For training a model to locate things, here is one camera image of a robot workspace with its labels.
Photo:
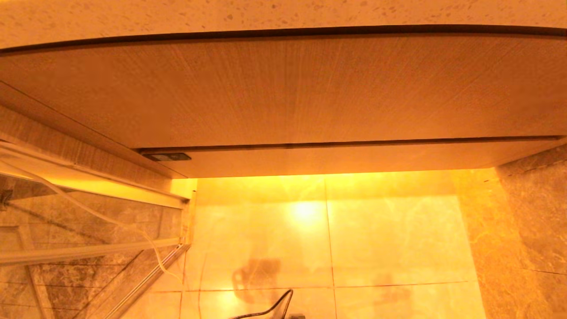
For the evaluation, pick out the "speckled stone countertop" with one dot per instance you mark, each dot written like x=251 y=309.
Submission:
x=266 y=13

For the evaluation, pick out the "wooden vanity drawer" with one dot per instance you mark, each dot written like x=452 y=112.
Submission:
x=354 y=160

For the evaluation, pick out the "glass shower partition metal frame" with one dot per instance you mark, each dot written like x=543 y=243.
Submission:
x=88 y=250

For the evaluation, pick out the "wooden vanity cabinet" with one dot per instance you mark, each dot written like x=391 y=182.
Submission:
x=266 y=88

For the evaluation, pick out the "small black sensor switch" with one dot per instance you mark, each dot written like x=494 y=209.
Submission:
x=168 y=156

